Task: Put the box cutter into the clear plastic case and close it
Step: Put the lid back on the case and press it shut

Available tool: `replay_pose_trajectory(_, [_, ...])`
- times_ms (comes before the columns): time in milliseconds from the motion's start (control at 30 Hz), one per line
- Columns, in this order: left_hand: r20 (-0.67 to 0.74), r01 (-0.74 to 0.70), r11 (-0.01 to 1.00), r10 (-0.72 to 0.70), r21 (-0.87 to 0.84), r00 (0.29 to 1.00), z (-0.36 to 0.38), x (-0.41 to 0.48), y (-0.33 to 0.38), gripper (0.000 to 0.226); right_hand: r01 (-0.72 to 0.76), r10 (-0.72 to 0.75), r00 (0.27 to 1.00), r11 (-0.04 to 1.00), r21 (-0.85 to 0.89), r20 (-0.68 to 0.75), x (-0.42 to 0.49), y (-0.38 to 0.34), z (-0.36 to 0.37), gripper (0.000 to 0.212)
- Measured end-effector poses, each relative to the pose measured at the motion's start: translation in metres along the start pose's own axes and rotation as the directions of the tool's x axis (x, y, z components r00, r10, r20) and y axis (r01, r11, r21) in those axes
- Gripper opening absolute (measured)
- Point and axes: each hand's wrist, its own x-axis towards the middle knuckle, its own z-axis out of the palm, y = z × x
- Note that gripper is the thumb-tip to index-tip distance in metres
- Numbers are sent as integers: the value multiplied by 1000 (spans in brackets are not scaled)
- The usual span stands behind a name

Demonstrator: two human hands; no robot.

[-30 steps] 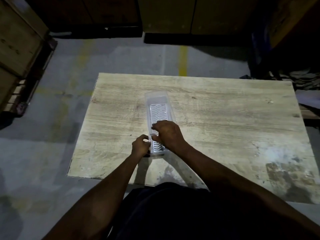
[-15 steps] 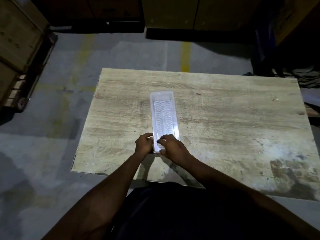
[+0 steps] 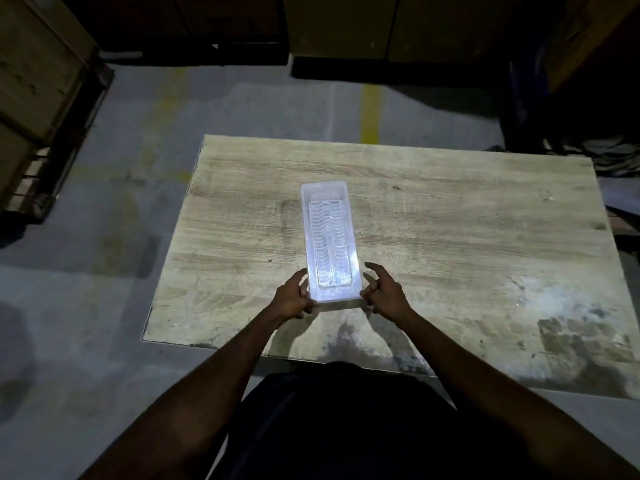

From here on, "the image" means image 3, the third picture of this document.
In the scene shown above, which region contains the dark wooden crate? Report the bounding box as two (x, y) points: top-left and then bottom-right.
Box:
(59, 0), (290, 67)

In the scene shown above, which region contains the clear plastic ribbed tray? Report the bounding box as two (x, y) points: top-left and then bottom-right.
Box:
(300, 181), (365, 304)

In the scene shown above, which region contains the dark wooden pallet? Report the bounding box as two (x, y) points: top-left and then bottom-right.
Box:
(0, 56), (116, 226)

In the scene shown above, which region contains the person's left forearm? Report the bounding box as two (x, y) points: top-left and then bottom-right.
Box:
(77, 306), (287, 480)

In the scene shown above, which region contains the person's dark shirt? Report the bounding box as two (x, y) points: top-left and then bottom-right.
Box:
(212, 361), (553, 480)

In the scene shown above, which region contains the slanted wooden board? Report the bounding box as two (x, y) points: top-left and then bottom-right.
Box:
(542, 0), (640, 93)

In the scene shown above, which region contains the person's right forearm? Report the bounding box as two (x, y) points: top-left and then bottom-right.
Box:
(398, 310), (640, 480)

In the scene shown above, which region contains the person's right hand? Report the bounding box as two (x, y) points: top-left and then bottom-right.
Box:
(359, 262), (415, 324)

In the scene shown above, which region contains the person's left hand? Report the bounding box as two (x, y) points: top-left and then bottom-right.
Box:
(271, 268), (319, 321)

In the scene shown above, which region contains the crumpled grey cloth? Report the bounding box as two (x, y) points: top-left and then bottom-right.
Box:
(544, 135), (640, 178)

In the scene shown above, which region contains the light wooden crate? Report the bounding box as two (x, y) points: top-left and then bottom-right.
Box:
(0, 0), (99, 196)

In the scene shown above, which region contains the large plywood crate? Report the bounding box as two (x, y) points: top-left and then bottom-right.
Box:
(282, 0), (518, 89)

